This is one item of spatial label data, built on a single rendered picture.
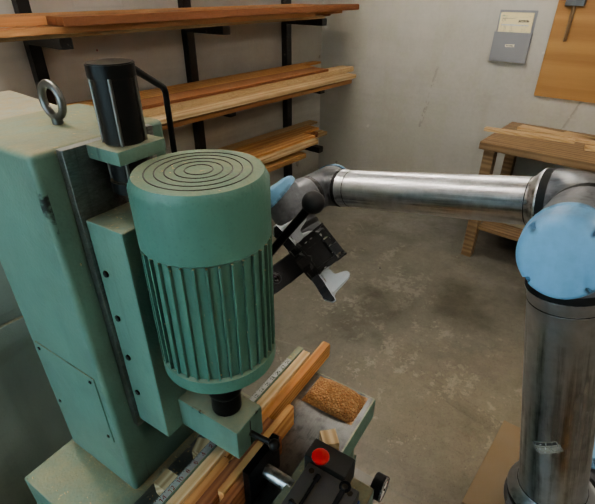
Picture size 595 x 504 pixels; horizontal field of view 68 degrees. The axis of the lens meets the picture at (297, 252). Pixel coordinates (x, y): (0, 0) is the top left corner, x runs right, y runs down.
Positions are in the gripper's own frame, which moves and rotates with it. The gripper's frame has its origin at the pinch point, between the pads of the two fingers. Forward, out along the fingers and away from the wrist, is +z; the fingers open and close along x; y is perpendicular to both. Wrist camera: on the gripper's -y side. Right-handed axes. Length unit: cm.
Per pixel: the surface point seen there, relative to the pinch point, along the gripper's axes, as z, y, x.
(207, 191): 20.8, -1.2, -13.7
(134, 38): -202, -10, -168
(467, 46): -271, 176, -43
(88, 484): -19, -65, 9
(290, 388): -26.3, -20.7, 20.6
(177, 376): 8.0, -23.0, 1.2
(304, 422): -23.3, -22.1, 27.5
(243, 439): -3.6, -26.3, 17.2
